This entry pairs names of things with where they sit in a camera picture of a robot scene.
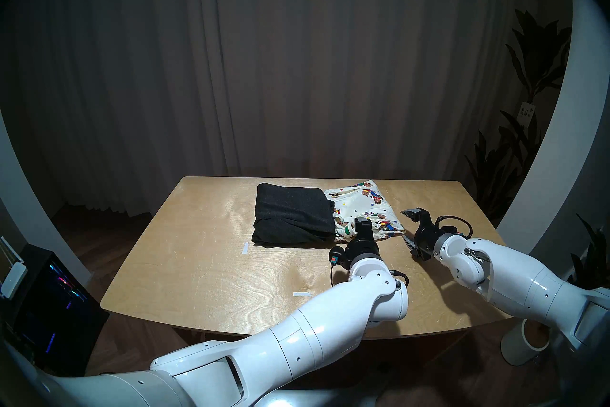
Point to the white paper plant tag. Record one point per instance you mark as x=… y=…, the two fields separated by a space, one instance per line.
x=526 y=114

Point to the white bear print shorts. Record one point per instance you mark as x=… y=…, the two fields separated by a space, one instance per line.
x=367 y=210

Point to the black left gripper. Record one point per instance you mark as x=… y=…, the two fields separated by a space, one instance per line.
x=363 y=246

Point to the small dark leafy plant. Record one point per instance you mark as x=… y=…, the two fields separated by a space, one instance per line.
x=593 y=258

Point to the white box device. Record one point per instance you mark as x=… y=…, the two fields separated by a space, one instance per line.
x=14 y=279

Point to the black computer tower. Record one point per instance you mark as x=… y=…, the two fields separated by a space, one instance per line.
x=52 y=310

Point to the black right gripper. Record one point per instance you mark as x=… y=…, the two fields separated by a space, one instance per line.
x=426 y=239

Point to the tall dark leafy plant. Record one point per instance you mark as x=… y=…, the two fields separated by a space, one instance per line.
x=538 y=53

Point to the grey pleated curtain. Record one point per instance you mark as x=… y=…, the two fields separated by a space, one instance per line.
x=295 y=53

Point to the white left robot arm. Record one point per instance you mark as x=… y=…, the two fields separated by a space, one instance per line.
x=286 y=344

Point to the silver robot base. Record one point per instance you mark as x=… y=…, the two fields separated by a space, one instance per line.
x=333 y=399

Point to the light wooden table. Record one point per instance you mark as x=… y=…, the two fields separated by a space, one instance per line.
x=190 y=277

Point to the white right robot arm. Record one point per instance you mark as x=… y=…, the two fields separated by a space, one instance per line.
x=524 y=277

